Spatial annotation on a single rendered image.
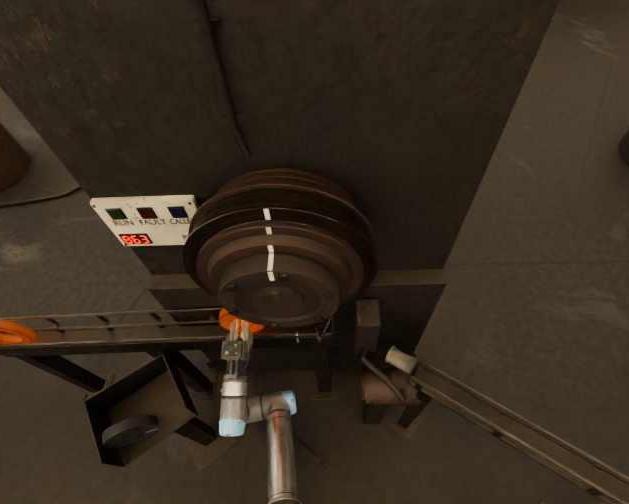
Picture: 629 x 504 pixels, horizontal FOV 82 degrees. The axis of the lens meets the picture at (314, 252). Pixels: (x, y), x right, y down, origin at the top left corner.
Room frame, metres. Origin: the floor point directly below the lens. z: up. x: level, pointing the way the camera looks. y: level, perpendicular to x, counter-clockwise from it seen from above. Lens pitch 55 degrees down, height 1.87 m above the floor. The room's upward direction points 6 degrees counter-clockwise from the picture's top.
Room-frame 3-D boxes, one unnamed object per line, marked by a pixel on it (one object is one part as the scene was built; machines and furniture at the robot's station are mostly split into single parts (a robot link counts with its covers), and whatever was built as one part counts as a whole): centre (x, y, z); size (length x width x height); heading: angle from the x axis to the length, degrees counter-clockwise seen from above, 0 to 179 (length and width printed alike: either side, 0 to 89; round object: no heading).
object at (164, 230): (0.65, 0.41, 1.15); 0.26 x 0.02 x 0.18; 85
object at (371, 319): (0.51, -0.15, 0.68); 0.11 x 0.08 x 0.24; 175
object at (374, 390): (0.35, -0.23, 0.27); 0.22 x 0.13 x 0.53; 85
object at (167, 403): (0.31, 0.60, 0.36); 0.26 x 0.20 x 0.72; 120
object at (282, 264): (0.42, 0.09, 1.11); 0.28 x 0.06 x 0.28; 85
